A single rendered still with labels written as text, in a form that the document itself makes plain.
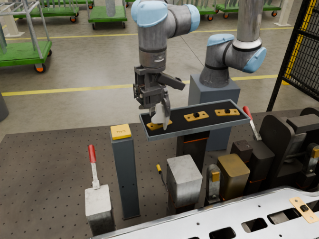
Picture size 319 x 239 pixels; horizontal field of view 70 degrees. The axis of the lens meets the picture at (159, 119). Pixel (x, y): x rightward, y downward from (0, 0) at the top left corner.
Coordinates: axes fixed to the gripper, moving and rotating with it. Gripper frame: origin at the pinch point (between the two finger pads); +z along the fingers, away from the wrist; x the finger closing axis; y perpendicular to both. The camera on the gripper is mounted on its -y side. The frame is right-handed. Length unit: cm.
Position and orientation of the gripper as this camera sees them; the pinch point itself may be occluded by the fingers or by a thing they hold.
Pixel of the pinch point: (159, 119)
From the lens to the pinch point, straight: 76.3
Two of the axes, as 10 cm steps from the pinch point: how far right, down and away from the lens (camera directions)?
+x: 5.1, 5.0, -7.0
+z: 0.0, 8.1, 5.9
